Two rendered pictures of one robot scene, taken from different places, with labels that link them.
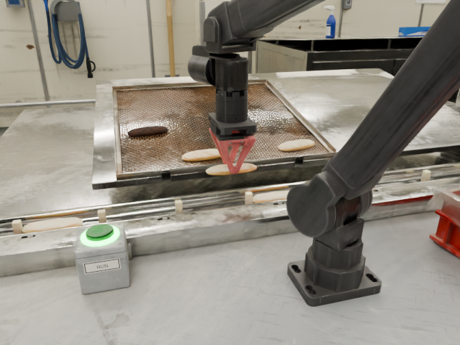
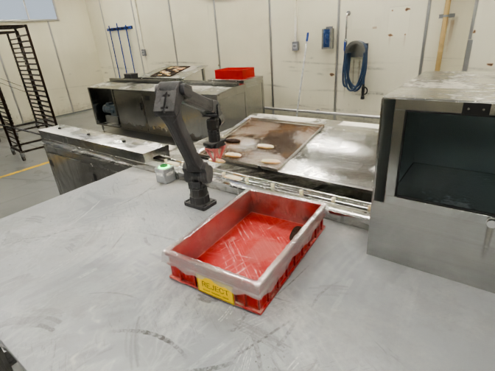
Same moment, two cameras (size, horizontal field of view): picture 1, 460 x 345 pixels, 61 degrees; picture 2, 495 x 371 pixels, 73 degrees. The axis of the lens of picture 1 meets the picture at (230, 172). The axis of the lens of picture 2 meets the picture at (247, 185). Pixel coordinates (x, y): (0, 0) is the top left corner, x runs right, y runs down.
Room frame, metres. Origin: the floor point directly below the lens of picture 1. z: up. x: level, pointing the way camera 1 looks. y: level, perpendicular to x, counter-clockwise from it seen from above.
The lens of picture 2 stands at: (-0.11, -1.31, 1.47)
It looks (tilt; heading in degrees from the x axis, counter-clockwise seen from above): 24 degrees down; 53
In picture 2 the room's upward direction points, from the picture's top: 4 degrees counter-clockwise
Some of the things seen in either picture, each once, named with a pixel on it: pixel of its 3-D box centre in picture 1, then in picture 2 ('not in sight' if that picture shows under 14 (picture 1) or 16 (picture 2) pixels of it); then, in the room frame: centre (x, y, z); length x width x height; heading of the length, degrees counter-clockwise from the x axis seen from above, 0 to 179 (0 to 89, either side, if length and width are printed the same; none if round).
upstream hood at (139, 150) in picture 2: not in sight; (96, 140); (0.40, 1.03, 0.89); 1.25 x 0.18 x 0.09; 105
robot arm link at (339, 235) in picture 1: (326, 209); (197, 177); (0.50, -0.14, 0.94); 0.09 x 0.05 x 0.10; 38
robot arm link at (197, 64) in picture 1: (215, 52); (213, 115); (0.71, 0.02, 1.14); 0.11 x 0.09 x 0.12; 38
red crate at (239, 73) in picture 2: not in sight; (234, 73); (3.02, 3.02, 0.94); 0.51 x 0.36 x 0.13; 109
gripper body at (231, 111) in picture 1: (231, 108); (213, 137); (0.68, 0.00, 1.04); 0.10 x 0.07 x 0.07; 15
